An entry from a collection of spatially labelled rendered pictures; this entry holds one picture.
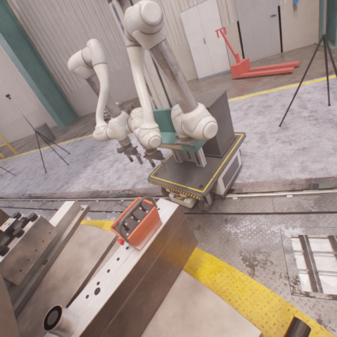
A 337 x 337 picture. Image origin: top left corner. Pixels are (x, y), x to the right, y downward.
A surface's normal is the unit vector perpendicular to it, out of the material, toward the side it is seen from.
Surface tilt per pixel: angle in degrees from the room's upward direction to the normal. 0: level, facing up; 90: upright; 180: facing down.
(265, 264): 0
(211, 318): 0
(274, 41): 90
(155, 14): 84
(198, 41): 90
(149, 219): 97
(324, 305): 0
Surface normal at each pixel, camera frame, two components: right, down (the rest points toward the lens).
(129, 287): 0.73, 0.11
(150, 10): 0.34, 0.29
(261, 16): -0.29, 0.62
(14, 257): 0.89, -0.13
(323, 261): -0.38, -0.72
